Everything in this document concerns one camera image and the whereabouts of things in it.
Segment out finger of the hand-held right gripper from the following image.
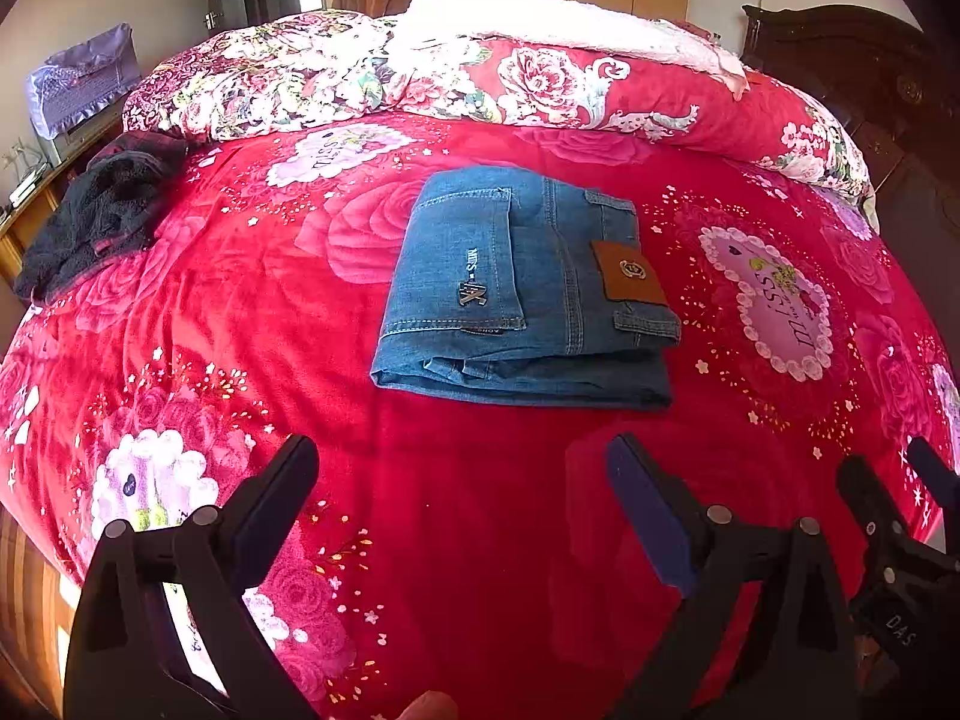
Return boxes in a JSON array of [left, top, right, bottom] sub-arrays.
[[906, 436, 960, 541], [836, 454, 920, 578]]

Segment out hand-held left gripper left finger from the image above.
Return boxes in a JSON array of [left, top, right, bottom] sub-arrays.
[[64, 433, 322, 720]]

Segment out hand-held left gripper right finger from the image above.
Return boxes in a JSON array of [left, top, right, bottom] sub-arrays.
[[606, 433, 860, 720]]

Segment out blue denim pants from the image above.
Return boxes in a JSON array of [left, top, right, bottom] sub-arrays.
[[369, 165, 683, 412]]

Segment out person's left hand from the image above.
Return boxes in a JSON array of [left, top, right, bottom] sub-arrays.
[[395, 692, 458, 720]]

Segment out red rose print blanket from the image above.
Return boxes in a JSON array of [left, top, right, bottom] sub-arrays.
[[0, 116, 960, 720]]

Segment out dark fleece clothing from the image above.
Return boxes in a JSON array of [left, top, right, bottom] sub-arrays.
[[13, 131, 188, 305]]

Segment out dark wooden headboard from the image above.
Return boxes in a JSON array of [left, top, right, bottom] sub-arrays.
[[741, 4, 960, 271]]

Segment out floral patterned quilt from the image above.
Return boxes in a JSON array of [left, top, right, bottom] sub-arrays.
[[121, 13, 875, 203]]

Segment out purple lace cover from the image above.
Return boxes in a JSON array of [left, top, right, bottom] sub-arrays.
[[26, 22, 143, 140]]

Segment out white fleece blanket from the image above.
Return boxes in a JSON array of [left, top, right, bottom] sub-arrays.
[[390, 0, 751, 98]]

